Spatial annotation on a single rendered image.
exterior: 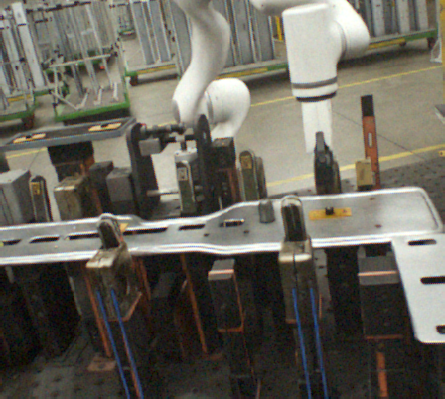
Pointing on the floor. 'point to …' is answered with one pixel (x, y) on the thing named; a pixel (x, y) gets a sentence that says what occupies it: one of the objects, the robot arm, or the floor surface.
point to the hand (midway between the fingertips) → (324, 171)
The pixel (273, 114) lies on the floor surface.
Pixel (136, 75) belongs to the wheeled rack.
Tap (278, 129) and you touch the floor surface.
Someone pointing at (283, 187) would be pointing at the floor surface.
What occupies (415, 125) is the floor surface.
